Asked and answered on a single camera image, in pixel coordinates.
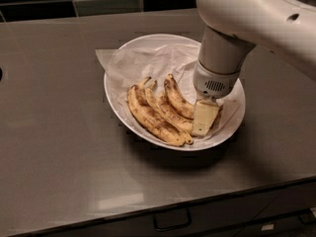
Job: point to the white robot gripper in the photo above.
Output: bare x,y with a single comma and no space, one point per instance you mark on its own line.
213,83

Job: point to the spotted banana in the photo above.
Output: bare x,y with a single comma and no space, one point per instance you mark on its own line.
151,100
148,118
176,99
172,115

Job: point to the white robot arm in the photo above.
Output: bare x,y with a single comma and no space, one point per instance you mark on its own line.
232,29

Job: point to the white oval bowl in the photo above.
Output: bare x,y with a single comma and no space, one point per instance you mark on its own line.
230,116

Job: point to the white crumpled paper liner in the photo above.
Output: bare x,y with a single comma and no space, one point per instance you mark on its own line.
154,63

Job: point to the black drawer handle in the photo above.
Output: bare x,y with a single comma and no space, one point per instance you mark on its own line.
172,220

